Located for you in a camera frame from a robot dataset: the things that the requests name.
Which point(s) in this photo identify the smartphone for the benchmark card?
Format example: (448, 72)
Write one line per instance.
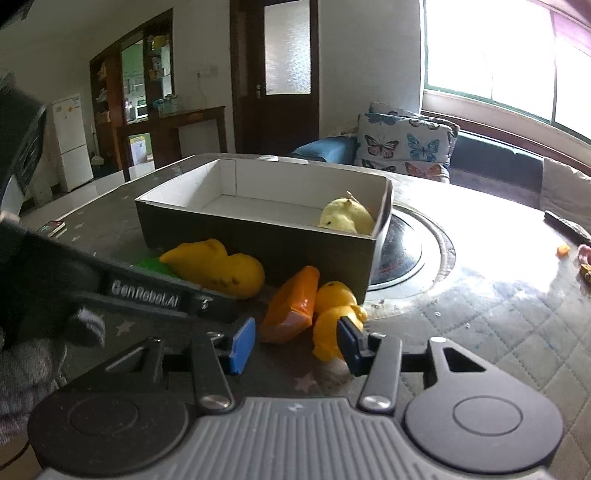
(51, 227)

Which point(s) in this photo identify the dark wooden cabinet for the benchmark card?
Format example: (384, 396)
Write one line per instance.
(113, 138)

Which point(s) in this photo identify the large butterfly print pillow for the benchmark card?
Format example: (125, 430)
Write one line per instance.
(401, 143)

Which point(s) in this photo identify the grey folded blanket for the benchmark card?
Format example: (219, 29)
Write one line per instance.
(565, 184)

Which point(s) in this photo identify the small yellow item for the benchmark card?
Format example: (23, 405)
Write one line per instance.
(586, 274)

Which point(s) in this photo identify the grey quilted desktop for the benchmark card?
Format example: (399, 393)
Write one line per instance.
(485, 314)

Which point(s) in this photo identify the orange fruit toy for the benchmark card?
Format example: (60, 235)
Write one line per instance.
(330, 323)

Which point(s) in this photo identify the black remote control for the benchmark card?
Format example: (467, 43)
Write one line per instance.
(565, 224)

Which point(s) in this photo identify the person's left hand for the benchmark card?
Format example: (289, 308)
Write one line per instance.
(85, 325)

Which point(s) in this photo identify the blue cushion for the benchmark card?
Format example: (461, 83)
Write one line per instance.
(323, 148)

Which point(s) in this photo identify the dark wooden console table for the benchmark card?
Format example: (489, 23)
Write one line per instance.
(184, 117)

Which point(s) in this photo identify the white wall switch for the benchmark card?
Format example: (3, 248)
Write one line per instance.
(210, 70)

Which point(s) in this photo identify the white refrigerator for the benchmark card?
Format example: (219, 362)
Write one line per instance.
(71, 143)

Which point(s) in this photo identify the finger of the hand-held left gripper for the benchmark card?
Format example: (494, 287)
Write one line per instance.
(217, 307)

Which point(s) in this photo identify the small white flat item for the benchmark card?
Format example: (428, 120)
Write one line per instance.
(268, 158)

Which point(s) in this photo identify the green snack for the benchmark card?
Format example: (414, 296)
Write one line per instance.
(152, 266)

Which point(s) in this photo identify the dark blue sofa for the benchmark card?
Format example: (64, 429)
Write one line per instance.
(498, 161)

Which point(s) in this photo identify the cardboard box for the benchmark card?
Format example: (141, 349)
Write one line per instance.
(258, 249)

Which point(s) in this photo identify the small pink item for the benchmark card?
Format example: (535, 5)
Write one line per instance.
(584, 254)

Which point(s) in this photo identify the orange white fish toy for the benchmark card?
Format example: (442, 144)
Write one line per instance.
(291, 304)

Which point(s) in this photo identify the yellow labelled box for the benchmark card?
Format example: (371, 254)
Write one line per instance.
(140, 148)

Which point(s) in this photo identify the yellow chick plush toy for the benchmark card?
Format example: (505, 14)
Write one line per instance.
(344, 217)

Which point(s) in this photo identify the round clear mat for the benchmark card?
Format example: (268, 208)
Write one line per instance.
(406, 249)

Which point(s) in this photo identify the white microwave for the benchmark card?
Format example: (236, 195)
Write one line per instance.
(141, 111)

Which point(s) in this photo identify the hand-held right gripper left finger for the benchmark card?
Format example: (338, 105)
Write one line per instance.
(242, 348)

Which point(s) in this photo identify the yellow-orange animal toy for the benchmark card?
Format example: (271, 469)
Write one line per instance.
(217, 270)

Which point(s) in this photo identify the large window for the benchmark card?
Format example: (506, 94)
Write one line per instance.
(485, 46)

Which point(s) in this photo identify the clear plastic container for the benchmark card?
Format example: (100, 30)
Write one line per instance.
(165, 105)

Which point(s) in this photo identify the brown wooden door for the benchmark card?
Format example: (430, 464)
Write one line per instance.
(281, 120)

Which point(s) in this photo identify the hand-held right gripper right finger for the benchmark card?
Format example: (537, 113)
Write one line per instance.
(348, 346)

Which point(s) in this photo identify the mop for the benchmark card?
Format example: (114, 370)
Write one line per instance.
(97, 158)

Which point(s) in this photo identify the small orange piece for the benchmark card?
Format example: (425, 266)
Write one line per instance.
(563, 251)

